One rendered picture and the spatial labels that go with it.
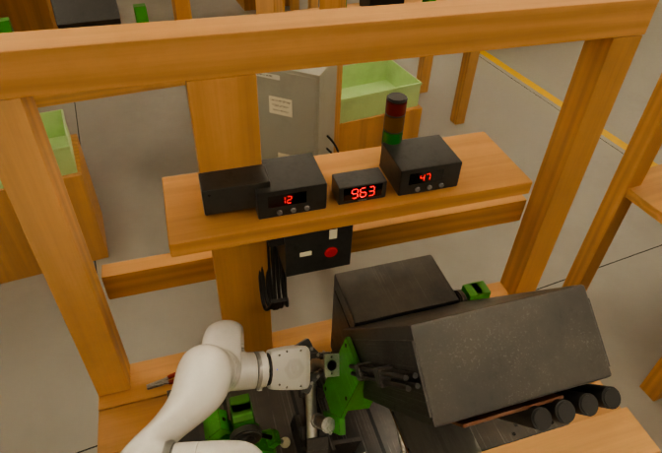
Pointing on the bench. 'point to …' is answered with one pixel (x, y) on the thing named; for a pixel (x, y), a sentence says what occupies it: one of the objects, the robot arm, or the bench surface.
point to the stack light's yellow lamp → (393, 124)
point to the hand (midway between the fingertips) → (325, 363)
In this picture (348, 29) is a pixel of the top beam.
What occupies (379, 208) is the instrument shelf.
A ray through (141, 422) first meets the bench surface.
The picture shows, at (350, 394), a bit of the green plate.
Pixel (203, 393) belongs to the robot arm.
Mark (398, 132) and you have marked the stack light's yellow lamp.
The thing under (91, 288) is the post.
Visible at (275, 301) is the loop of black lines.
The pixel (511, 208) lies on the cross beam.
